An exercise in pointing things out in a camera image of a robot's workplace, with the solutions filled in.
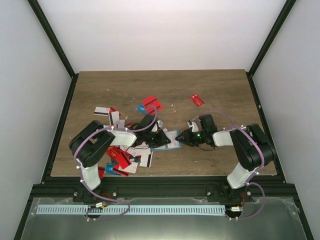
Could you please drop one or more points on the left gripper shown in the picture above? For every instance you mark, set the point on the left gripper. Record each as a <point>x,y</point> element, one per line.
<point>161,140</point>

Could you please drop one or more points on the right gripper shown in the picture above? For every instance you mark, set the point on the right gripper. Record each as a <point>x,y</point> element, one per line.
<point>188,139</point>

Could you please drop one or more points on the white card red print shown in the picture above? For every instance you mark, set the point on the white card red print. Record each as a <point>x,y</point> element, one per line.
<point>174,144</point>

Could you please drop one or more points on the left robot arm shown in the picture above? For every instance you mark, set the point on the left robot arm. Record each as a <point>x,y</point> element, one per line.
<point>93,142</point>

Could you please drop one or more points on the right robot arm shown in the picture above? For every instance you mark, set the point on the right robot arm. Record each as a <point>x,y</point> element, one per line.
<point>253,149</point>

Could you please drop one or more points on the white striped card lower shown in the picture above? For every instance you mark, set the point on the white striped card lower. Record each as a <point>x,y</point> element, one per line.
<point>146,158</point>

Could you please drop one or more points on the white striped card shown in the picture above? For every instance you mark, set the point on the white striped card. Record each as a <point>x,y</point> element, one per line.
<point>146,158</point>
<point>101,111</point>

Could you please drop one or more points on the large white card pile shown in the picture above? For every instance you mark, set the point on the large white card pile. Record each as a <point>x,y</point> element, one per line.
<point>138,151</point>

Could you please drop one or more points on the red card far right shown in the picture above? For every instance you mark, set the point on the red card far right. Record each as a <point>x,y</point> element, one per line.
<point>197,100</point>

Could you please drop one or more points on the red magnetic stripe card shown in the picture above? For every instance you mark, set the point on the red magnetic stripe card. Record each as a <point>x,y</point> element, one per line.
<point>151,104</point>

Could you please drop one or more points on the blue card top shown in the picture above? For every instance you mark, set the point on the blue card top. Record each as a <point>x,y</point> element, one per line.
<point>141,109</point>

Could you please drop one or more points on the blue card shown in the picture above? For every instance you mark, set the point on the blue card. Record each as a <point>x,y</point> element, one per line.
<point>141,109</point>
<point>109,169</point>

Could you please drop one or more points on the white card bottom centre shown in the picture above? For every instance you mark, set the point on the white card bottom centre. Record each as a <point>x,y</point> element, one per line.
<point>132,168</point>

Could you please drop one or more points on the red card in pile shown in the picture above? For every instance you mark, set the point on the red card in pile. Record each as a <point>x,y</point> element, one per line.
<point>123,160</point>

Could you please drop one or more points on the blue card bottom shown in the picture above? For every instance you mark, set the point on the blue card bottom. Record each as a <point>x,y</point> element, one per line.
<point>109,169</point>

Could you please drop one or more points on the dark red striped card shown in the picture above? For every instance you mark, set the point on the dark red striped card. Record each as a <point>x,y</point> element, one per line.
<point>101,172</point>

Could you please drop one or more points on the white striped card left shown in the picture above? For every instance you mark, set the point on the white striped card left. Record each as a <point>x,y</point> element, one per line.
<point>101,111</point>

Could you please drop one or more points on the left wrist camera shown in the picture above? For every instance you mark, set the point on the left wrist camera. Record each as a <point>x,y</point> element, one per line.
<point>157,126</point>

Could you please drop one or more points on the light blue slotted rail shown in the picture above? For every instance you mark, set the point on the light blue slotted rail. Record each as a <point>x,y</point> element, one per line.
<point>201,210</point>

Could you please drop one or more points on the black aluminium frame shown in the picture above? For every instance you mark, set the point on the black aluminium frame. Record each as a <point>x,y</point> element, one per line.
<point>158,186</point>

